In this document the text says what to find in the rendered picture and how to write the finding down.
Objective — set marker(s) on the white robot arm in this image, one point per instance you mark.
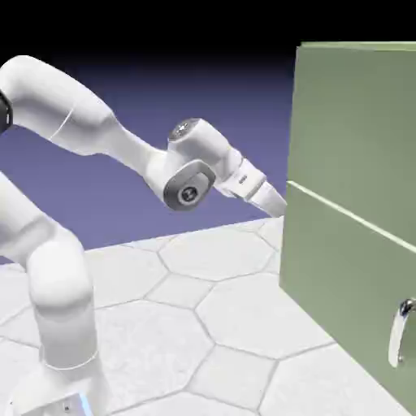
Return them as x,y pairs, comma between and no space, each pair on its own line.
74,120

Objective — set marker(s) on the green painted cabinet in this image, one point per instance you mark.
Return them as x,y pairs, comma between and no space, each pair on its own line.
351,227

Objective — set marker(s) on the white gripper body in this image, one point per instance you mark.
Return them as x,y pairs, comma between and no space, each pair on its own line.
268,199

